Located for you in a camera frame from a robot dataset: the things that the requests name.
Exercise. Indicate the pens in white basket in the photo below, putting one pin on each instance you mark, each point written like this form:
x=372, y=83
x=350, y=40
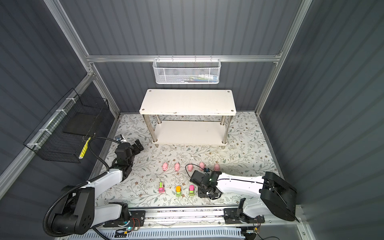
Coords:
x=202, y=79

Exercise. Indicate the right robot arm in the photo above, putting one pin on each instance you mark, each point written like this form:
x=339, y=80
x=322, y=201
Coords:
x=262, y=194

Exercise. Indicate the white two-tier shelf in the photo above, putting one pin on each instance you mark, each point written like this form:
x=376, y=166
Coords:
x=168, y=102

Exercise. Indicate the yellow tag on basket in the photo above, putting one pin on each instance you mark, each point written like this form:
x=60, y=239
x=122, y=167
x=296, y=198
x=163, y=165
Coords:
x=84, y=149

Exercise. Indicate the green pink mixer toy truck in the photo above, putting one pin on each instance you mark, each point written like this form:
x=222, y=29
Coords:
x=191, y=190

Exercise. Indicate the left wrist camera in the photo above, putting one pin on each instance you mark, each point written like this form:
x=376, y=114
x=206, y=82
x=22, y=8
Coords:
x=120, y=139

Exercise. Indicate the black wire basket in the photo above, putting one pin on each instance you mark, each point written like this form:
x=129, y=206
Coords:
x=62, y=136

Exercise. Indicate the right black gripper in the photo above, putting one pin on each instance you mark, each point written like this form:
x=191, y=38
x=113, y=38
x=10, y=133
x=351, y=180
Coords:
x=201, y=195

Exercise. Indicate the white wire mesh basket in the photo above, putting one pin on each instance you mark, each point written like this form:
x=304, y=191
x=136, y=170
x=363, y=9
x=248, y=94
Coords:
x=168, y=73

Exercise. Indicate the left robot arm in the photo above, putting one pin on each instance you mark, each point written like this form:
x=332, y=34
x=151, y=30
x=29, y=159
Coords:
x=75, y=212

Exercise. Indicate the green orange mixer toy truck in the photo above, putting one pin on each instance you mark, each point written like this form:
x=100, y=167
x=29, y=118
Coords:
x=178, y=191

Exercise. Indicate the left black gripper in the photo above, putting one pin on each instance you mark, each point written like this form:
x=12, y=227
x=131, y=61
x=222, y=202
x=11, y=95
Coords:
x=134, y=149

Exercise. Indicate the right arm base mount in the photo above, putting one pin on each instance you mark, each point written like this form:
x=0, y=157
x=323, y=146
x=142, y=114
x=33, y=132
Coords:
x=236, y=216

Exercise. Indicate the white cable duct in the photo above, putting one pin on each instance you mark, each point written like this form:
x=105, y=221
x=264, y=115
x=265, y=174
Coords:
x=216, y=233

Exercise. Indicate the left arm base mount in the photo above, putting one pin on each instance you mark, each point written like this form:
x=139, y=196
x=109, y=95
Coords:
x=133, y=219

